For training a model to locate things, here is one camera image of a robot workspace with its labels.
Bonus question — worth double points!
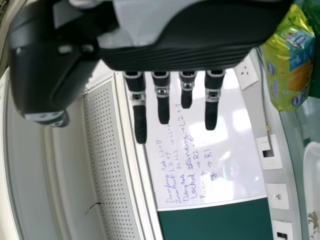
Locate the white plate brown leaf pattern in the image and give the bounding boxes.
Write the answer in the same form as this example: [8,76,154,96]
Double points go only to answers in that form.
[301,142,320,240]

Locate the thin black wire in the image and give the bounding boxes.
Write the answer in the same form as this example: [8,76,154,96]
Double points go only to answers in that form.
[84,201,102,216]

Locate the white perforated cable duct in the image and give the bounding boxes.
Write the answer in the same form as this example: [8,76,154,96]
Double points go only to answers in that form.
[83,77,148,240]

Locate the whiteboard with blue handwriting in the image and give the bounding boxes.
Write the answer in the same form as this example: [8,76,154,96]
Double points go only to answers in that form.
[122,68,266,211]

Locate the white wall plate black opening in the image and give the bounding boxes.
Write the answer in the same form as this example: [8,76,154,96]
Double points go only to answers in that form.
[255,134,283,171]
[271,219,294,240]

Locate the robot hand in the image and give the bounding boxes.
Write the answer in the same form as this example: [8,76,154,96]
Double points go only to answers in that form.
[7,0,295,145]

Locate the white power socket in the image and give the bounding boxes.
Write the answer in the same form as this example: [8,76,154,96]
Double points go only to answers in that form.
[234,55,259,91]

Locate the white wall plate small port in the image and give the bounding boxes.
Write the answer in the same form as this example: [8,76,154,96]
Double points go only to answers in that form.
[266,183,291,210]

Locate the yellow-green biscuit packet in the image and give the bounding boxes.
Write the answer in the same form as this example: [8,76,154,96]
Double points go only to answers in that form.
[261,3,316,113]

